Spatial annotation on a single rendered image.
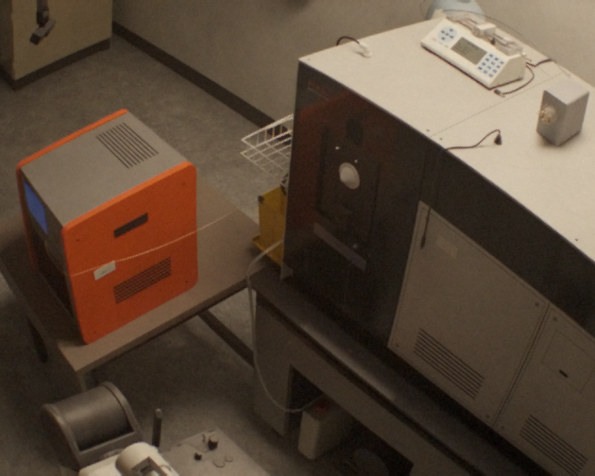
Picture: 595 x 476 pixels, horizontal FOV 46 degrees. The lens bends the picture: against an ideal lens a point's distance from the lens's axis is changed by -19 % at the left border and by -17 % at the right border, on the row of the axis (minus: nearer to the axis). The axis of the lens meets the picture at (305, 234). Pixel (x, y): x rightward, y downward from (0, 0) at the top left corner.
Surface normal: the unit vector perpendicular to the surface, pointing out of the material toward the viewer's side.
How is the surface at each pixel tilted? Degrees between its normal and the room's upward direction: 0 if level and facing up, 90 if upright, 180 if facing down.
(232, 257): 0
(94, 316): 90
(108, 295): 90
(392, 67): 0
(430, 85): 0
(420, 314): 90
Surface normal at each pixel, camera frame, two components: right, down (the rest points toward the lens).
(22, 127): 0.07, -0.75
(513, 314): -0.74, 0.40
